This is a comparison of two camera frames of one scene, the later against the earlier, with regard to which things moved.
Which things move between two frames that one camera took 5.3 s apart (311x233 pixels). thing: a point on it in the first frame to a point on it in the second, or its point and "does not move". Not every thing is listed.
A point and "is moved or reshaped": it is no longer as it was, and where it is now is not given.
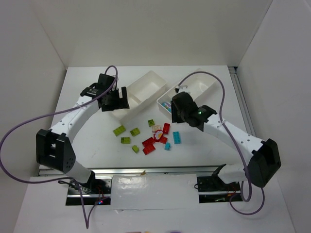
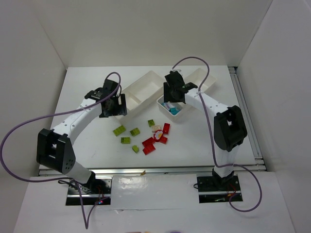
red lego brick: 148,144 does not move
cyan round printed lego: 167,106 does not move
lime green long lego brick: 119,130 does not move
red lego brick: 166,128 does not move
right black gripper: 176,112 to 173,94
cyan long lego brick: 176,137 is moved or reshaped
